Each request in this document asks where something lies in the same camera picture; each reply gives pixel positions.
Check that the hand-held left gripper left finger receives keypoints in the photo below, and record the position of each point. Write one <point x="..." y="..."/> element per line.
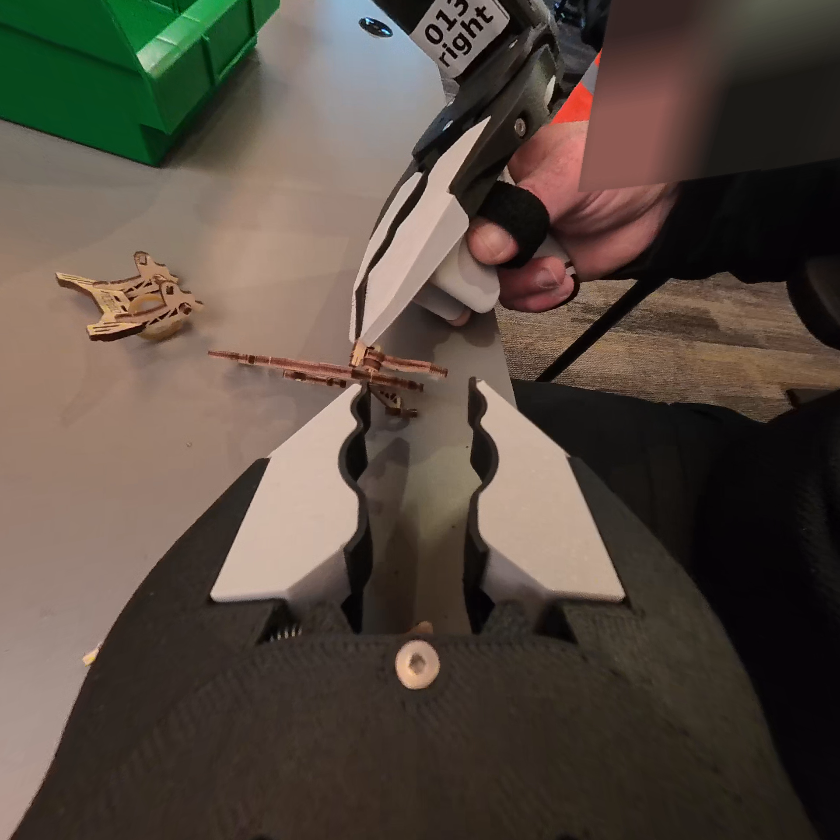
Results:
<point x="282" y="525"/>

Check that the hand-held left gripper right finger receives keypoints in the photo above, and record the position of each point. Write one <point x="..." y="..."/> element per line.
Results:
<point x="551" y="525"/>

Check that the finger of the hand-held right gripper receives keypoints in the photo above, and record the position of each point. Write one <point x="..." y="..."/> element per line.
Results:
<point x="377" y="243"/>
<point x="426" y="236"/>

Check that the tiny wooden part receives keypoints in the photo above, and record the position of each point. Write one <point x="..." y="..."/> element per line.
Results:
<point x="363" y="354"/>

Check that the wooden model frame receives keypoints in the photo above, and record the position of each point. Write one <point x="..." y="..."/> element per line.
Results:
<point x="308" y="369"/>

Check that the wooden lattice assembly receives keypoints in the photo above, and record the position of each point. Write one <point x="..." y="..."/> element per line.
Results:
<point x="131" y="305"/>

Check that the person's right forearm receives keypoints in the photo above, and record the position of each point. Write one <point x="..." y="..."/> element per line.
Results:
<point x="741" y="216"/>

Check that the person's right hand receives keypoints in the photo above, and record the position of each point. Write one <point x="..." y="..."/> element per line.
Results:
<point x="604" y="223"/>

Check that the orange box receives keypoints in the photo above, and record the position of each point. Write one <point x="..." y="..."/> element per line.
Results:
<point x="581" y="92"/>

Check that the round table grommet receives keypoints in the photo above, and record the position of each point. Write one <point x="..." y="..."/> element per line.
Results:
<point x="375" y="26"/>

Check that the small wooden peg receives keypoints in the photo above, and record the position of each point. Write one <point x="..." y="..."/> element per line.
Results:
<point x="420" y="628"/>

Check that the person's black clothing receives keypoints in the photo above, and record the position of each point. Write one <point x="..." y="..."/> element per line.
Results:
<point x="722" y="492"/>

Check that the black table leg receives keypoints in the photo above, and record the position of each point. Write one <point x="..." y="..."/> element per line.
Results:
<point x="604" y="325"/>

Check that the stacked green plastic bins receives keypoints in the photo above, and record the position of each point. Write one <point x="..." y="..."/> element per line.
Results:
<point x="131" y="72"/>

